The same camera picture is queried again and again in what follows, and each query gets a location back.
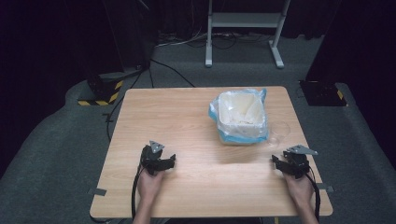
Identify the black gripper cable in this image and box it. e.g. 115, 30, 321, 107
305, 172, 322, 222
131, 165, 147, 221

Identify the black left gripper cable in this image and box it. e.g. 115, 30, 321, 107
131, 165, 147, 221

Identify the white metal stand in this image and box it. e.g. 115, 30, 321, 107
204, 0, 292, 70

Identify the clear plastic cup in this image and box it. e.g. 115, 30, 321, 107
266, 119, 291, 147

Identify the dark curtain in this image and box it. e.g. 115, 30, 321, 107
0, 0, 106, 175
304, 0, 396, 171

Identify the black upright panel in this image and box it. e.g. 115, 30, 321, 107
102, 0, 158, 73

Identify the clear blue plastic bag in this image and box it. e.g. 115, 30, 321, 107
207, 88, 269, 146

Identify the black base with yellow mark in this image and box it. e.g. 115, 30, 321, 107
299, 79, 348, 107

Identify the black floor cable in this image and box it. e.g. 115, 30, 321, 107
149, 58, 196, 89
102, 69, 145, 143

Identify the grey tape strip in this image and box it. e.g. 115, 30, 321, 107
87, 187, 107, 197
317, 183, 336, 193

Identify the white floor cable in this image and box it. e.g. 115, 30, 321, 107
154, 32, 209, 49

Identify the black base with yellow stripes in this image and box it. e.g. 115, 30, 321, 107
77, 73, 125, 107

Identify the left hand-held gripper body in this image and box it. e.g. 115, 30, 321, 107
140, 140, 165, 176

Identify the person's right hand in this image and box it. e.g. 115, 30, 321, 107
282, 173, 316, 203

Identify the white square bin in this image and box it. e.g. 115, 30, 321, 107
217, 91, 267, 145

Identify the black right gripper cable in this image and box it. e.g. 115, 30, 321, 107
305, 172, 322, 222

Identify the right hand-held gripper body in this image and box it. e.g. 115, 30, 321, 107
282, 144, 319, 180

